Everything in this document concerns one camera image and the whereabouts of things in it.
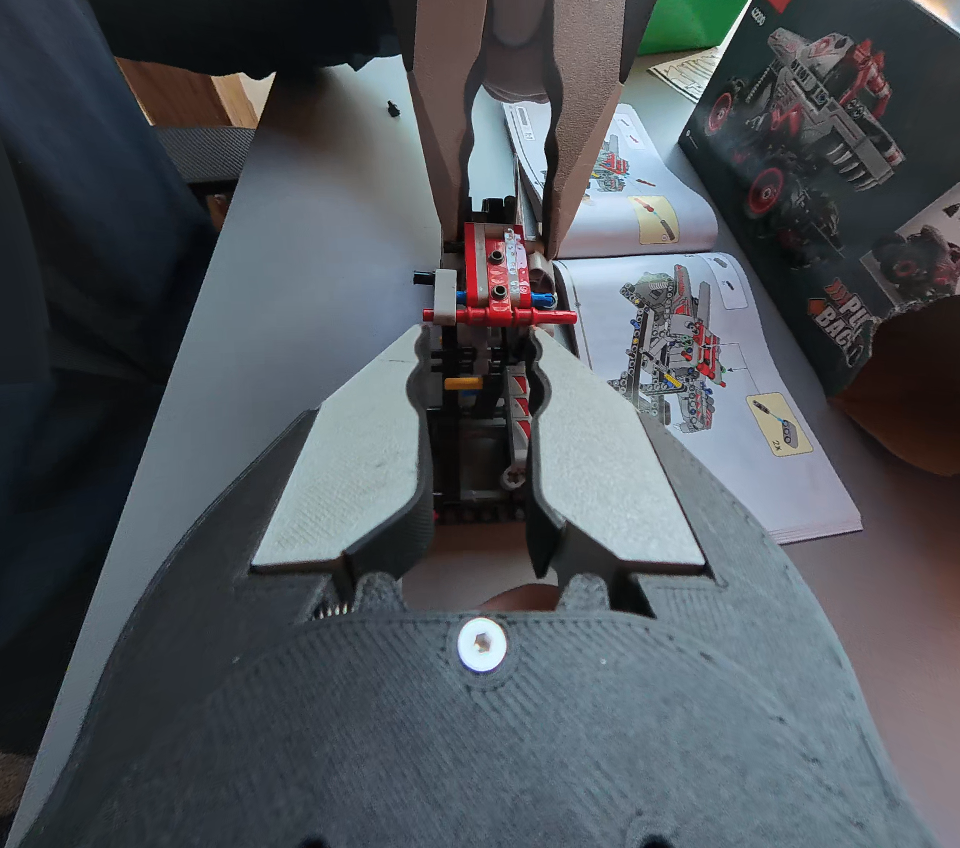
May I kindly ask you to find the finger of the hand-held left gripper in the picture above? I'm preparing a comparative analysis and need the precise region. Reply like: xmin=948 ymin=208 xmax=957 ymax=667
xmin=540 ymin=0 xmax=633 ymax=262
xmin=407 ymin=0 xmax=492 ymax=254

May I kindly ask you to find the dark mesh office chair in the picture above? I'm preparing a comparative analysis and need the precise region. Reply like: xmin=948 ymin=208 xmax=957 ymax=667
xmin=153 ymin=126 xmax=258 ymax=185

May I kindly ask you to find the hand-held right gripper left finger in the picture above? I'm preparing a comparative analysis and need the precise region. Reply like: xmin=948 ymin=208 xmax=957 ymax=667
xmin=251 ymin=324 xmax=438 ymax=578

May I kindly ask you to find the lego truck chassis model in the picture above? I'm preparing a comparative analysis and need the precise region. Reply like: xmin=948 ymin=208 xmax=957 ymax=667
xmin=411 ymin=139 xmax=579 ymax=523

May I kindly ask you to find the black lego set box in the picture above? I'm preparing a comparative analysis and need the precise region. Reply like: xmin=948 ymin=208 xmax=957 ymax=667
xmin=678 ymin=0 xmax=960 ymax=474

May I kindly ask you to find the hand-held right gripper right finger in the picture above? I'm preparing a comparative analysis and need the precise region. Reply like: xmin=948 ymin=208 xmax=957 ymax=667
xmin=523 ymin=326 xmax=708 ymax=579

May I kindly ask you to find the lego sticker sheet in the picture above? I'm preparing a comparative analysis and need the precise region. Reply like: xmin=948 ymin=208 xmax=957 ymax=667
xmin=648 ymin=47 xmax=723 ymax=103

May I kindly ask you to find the lego instruction booklet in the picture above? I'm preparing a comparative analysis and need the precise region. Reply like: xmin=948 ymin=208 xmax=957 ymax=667
xmin=502 ymin=101 xmax=864 ymax=543

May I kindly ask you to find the light grey two-hole lego beam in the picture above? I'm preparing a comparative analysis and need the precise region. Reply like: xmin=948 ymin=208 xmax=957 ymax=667
xmin=423 ymin=269 xmax=460 ymax=326

